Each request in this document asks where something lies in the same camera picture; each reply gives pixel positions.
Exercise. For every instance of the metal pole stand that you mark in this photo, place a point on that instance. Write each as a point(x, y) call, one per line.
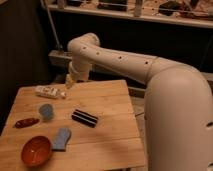
point(59, 47)

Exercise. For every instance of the orange bowl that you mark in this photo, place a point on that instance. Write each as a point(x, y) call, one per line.
point(36, 151)

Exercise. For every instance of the white plastic bottle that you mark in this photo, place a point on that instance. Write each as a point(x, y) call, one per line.
point(49, 92)

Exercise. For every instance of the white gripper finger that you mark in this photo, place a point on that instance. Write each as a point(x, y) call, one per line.
point(81, 80)
point(69, 82)

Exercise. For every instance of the blue oven mitt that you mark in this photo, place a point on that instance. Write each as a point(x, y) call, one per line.
point(61, 139)

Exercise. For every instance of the wooden table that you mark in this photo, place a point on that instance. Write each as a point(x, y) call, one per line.
point(114, 143)

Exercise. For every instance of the blue plastic cup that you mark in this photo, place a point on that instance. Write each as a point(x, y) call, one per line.
point(46, 111)

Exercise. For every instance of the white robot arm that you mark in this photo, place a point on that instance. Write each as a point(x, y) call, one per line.
point(178, 103)

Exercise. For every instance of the dark red oblong object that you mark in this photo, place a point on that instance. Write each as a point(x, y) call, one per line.
point(26, 122)

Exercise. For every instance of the white wall shelf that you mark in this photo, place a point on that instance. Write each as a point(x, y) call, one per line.
point(194, 13)

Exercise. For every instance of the black white striped block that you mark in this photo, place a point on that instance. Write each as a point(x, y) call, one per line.
point(84, 118)

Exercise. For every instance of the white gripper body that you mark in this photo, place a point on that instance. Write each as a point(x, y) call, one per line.
point(79, 71)

